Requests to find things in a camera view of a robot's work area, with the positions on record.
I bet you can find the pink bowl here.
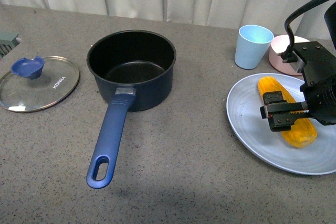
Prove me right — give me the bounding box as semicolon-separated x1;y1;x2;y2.
268;35;311;77

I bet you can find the light blue plate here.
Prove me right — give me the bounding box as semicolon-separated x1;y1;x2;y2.
226;73;336;175

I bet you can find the glass pot lid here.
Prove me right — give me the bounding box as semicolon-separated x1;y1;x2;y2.
1;56;80;113

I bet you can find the green dish rack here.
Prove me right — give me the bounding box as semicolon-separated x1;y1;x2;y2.
0;31;20;58

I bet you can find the dark blue saucepan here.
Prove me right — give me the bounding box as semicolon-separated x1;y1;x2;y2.
87;30;176;189

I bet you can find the yellow corn cob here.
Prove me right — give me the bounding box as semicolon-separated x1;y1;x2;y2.
257;76;318;148

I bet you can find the black cable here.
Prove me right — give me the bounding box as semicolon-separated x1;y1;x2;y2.
278;0;336;63

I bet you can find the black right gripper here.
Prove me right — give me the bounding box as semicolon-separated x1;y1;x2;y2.
262;41;335;132

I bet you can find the light blue cup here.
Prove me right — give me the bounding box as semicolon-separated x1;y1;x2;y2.
235;25;274;70

